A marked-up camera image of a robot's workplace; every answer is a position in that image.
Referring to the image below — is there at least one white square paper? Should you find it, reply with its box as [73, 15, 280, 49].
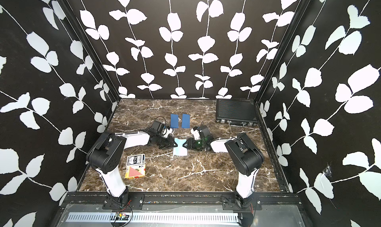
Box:
[173, 138, 188, 156]

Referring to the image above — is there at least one blue square paper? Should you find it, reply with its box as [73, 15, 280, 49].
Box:
[170, 114, 179, 129]
[182, 114, 190, 128]

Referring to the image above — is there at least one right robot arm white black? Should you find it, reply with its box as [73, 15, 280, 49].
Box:
[182, 125, 265, 209]

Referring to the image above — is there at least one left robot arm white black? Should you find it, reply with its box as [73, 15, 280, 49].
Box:
[86, 121, 177, 207]

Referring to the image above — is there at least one blue white poker card box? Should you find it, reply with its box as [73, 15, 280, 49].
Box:
[126, 154, 145, 168]

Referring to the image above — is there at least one yellow red card box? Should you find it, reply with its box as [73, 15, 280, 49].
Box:
[125, 164, 146, 179]

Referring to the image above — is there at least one black case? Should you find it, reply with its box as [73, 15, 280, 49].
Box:
[215, 99, 259, 126]

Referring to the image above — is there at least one white perforated strip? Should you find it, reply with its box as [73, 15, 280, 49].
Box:
[65, 212, 240, 224]

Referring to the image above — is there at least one small green circuit board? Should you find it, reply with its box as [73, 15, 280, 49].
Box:
[114, 213, 130, 222]

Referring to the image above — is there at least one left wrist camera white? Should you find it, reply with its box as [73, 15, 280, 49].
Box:
[162, 127, 173, 138]

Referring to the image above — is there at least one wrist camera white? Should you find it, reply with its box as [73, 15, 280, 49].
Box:
[162, 127, 173, 138]
[190, 127, 201, 140]

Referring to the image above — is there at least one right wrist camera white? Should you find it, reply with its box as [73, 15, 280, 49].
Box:
[190, 127, 201, 140]

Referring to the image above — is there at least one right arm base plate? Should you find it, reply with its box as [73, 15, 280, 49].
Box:
[220, 194, 262, 212]

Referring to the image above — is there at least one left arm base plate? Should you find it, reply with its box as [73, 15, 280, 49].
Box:
[102, 193, 144, 211]

